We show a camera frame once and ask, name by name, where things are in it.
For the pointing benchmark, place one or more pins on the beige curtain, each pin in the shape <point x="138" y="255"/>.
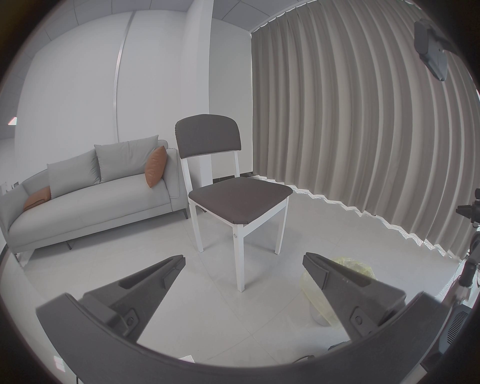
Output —
<point x="356" y="112"/>

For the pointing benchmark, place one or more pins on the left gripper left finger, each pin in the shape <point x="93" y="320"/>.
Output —
<point x="142" y="296"/>

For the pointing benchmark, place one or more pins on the light grey cushion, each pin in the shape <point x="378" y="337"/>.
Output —
<point x="73" y="172"/>
<point x="123" y="157"/>

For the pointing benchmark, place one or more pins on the yellow plastic bag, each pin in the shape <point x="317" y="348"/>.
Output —
<point x="356" y="265"/>

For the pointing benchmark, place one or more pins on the white trash bin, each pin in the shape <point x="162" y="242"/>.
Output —
<point x="318" y="318"/>

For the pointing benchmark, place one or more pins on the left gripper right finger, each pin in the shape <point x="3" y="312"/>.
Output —
<point x="348" y="300"/>

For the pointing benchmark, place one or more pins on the light grey sofa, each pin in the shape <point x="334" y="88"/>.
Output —
<point x="93" y="213"/>

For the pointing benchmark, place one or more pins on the orange pillow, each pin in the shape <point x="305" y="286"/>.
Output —
<point x="37" y="198"/>
<point x="155" y="168"/>

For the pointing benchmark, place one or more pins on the grey and white chair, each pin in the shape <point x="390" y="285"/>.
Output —
<point x="232" y="198"/>

